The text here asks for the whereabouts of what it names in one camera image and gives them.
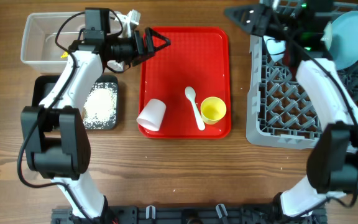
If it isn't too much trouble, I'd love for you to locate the light blue bowl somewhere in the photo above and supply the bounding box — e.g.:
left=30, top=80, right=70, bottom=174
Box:
left=263, top=35, right=286, bottom=62

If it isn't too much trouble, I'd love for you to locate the white plastic spoon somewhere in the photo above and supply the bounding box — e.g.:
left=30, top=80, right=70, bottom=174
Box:
left=185, top=86, right=206, bottom=131

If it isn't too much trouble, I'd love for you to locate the pink cup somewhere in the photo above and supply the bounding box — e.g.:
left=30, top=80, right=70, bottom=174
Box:
left=136, top=99, right=167, bottom=131

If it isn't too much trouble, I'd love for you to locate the yellow snack wrapper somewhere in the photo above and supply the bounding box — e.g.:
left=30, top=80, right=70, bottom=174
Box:
left=60, top=52, right=68, bottom=58

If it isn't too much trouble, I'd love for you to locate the white rice pile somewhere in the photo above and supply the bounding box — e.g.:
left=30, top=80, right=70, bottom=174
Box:
left=83, top=82, right=118, bottom=129

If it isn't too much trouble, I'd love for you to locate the light blue plate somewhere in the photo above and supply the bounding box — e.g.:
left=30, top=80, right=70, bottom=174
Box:
left=329, top=11, right=358, bottom=70

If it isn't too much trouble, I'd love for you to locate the yellow cup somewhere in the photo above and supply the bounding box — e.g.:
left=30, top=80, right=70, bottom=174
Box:
left=200, top=96, right=227, bottom=125

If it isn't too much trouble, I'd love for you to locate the green bowl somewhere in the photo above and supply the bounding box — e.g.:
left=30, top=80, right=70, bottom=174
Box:
left=321, top=22, right=333, bottom=50

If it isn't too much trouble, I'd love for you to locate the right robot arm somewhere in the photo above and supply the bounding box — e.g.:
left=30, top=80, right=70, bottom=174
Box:
left=224, top=1, right=358, bottom=223

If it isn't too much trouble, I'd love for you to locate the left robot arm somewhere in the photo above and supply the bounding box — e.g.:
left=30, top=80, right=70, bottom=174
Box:
left=17, top=7, right=171, bottom=223

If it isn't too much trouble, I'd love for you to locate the grey dishwasher rack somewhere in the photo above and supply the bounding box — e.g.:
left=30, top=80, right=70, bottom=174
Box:
left=246, top=2, right=358, bottom=149

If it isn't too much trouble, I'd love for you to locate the red serving tray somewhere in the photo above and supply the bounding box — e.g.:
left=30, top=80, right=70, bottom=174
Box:
left=139, top=27, right=232, bottom=140

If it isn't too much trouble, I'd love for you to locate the black plastic tray bin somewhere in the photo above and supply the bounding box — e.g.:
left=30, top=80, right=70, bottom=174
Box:
left=32, top=75, right=119, bottom=124

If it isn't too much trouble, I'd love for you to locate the clear plastic bin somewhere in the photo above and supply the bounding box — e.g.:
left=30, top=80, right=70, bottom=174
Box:
left=21, top=11, right=126, bottom=74

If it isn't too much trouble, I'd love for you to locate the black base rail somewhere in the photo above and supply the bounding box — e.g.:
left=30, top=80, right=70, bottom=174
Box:
left=50, top=204, right=328, bottom=224

